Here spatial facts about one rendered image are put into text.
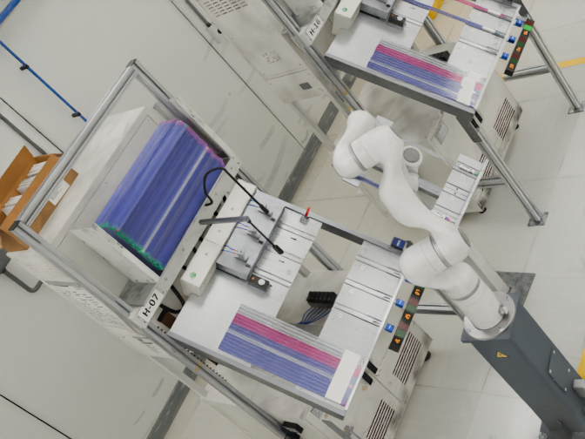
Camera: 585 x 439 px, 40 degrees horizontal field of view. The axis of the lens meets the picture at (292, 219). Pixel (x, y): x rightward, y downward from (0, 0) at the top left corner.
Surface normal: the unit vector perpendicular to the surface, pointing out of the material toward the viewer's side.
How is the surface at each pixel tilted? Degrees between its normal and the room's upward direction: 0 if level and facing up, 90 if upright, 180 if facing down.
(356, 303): 43
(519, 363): 90
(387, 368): 90
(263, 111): 90
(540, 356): 90
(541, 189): 0
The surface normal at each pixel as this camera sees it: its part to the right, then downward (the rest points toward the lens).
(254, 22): -0.42, 0.79
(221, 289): 0.03, -0.48
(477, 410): -0.60, -0.61
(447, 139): 0.69, -0.05
